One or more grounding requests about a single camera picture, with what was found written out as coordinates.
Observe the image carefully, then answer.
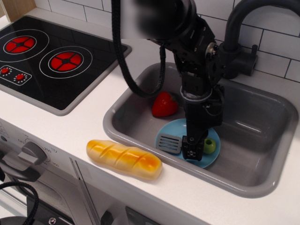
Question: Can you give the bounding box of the grey plastic sink basin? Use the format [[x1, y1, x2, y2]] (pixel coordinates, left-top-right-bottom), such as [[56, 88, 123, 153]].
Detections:
[[103, 63, 299, 198]]

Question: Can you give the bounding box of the grey spatula green handle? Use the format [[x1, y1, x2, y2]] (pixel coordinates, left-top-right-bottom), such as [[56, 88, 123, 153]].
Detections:
[[156, 133, 217, 156]]

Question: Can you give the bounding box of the dark grey toy faucet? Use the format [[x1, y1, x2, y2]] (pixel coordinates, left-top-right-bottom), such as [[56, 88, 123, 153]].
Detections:
[[219, 0, 300, 79]]

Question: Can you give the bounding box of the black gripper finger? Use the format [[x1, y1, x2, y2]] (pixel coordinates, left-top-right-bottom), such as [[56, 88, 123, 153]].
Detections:
[[181, 135, 204, 161], [199, 129, 209, 144]]

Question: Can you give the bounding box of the toy oven door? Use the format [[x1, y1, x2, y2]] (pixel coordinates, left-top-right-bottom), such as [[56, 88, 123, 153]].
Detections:
[[0, 150, 99, 225]]

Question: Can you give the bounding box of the red toy strawberry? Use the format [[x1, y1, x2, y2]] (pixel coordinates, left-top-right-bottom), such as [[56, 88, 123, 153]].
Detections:
[[152, 91, 179, 117]]

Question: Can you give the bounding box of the toy bread loaf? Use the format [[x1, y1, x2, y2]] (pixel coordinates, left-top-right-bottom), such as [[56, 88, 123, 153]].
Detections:
[[86, 140, 163, 180]]

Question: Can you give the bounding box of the grey oven knob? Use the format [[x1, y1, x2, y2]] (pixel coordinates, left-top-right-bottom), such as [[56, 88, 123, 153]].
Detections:
[[18, 142, 47, 165]]

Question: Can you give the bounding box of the black braided cable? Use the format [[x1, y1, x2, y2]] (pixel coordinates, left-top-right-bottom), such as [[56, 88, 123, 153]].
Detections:
[[111, 0, 167, 98], [0, 180, 40, 225]]

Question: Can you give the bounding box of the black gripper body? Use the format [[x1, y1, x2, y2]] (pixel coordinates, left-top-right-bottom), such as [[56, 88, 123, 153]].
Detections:
[[184, 85, 225, 138]]

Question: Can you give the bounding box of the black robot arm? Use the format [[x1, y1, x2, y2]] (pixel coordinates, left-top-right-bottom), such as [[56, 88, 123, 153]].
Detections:
[[113, 0, 225, 161]]

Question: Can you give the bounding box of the black braided cable lower left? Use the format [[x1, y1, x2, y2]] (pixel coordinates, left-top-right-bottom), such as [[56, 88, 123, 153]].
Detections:
[[0, 180, 40, 225]]

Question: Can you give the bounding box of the blue plastic plate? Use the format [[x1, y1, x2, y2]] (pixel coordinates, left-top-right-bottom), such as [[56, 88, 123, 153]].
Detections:
[[155, 119, 221, 168]]

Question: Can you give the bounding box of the black toy stovetop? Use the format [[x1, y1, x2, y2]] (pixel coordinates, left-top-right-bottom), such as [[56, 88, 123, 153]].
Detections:
[[0, 16, 118, 116]]

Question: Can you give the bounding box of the wooden side panel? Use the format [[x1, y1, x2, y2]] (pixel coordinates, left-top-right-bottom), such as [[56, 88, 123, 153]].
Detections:
[[0, 0, 36, 22]]

